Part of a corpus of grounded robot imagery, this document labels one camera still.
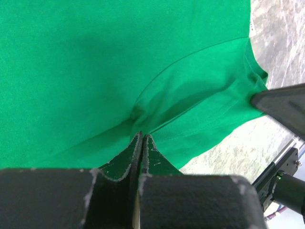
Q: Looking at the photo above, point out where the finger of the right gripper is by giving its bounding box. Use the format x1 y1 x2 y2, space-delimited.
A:
251 83 305 140

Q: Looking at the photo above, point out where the green t shirt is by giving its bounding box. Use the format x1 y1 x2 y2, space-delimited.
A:
0 0 268 168

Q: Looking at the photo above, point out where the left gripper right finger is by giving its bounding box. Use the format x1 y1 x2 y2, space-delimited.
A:
139 135 266 229

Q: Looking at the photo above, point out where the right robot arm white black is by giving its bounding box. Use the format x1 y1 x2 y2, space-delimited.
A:
251 83 305 219

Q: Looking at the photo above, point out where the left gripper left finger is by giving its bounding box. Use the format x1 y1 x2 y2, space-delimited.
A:
0 132 143 229

